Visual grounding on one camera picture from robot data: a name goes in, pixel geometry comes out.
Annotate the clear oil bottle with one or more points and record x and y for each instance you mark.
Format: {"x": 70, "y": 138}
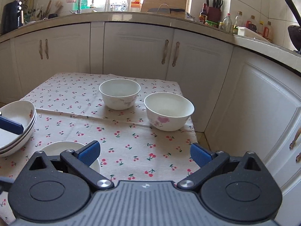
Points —
{"x": 227, "y": 24}

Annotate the white fruit plate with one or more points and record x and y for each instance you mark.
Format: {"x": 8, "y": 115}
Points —
{"x": 17, "y": 121}
{"x": 21, "y": 142}

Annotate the chrome kitchen faucet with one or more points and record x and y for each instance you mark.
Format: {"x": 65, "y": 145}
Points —
{"x": 75, "y": 0}

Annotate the black wok on stove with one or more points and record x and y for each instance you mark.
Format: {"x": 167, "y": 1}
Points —
{"x": 294, "y": 31}

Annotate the white plastic tray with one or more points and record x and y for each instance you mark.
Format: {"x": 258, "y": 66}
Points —
{"x": 245, "y": 32}

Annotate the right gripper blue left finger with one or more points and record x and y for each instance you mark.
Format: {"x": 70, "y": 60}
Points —
{"x": 78, "y": 163}

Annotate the white pink floral bowl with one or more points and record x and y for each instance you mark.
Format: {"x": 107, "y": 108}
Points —
{"x": 168, "y": 111}

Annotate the red knife block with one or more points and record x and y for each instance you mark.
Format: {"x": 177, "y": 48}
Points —
{"x": 214, "y": 11}

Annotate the dark soy sauce bottle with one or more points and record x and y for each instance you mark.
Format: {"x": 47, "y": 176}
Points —
{"x": 203, "y": 14}

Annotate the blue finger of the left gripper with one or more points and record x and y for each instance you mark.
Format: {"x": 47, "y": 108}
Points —
{"x": 11, "y": 126}

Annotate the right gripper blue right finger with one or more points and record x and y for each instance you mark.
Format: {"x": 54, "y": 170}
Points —
{"x": 211, "y": 164}

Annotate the cherry print tablecloth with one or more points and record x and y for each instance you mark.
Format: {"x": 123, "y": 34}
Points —
{"x": 70, "y": 108}

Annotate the wooden cutting board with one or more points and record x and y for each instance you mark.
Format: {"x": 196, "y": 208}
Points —
{"x": 173, "y": 8}

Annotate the white plate with food stain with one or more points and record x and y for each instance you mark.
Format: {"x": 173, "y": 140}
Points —
{"x": 5, "y": 149}

